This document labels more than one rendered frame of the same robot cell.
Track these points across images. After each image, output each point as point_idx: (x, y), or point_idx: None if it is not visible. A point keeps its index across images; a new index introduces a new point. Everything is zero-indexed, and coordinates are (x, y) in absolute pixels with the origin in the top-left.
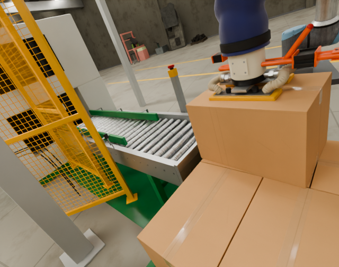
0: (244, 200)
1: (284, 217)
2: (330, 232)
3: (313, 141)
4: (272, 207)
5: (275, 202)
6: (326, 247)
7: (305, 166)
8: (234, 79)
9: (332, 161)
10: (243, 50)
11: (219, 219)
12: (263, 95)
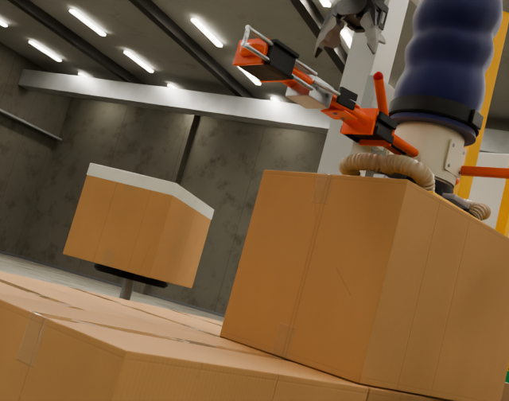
0: None
1: (176, 321)
2: (134, 312)
3: (274, 262)
4: (199, 326)
5: (208, 329)
6: (118, 306)
7: (235, 278)
8: None
9: (274, 358)
10: None
11: (205, 323)
12: None
